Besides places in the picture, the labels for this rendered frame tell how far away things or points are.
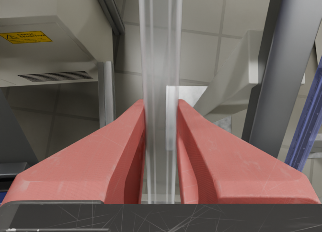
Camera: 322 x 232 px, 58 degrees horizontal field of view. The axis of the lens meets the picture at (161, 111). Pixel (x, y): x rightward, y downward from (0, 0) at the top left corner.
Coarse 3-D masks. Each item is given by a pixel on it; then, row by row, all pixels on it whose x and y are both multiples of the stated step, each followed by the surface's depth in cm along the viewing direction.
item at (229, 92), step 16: (256, 32) 31; (240, 48) 34; (256, 48) 31; (224, 64) 44; (240, 64) 34; (256, 64) 31; (224, 80) 44; (240, 80) 34; (256, 80) 31; (304, 80) 30; (192, 96) 112; (208, 96) 61; (224, 96) 44; (240, 96) 39; (208, 112) 61; (224, 112) 60; (224, 128) 110
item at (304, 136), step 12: (312, 84) 23; (312, 96) 23; (312, 108) 23; (300, 120) 25; (312, 120) 24; (300, 132) 25; (312, 132) 24; (300, 144) 25; (312, 144) 25; (288, 156) 27; (300, 156) 26; (300, 168) 27
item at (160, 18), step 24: (144, 0) 9; (168, 0) 9; (144, 24) 10; (168, 24) 10; (144, 48) 10; (168, 48) 10; (144, 72) 11; (168, 72) 11; (144, 96) 11; (168, 96) 11; (144, 120) 12; (168, 120) 12; (168, 144) 13; (168, 168) 14; (168, 192) 15
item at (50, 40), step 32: (0, 0) 53; (32, 0) 53; (64, 0) 57; (96, 0) 86; (0, 32) 58; (32, 32) 59; (64, 32) 60; (96, 32) 83; (0, 64) 79; (32, 64) 81; (64, 64) 83; (96, 64) 86
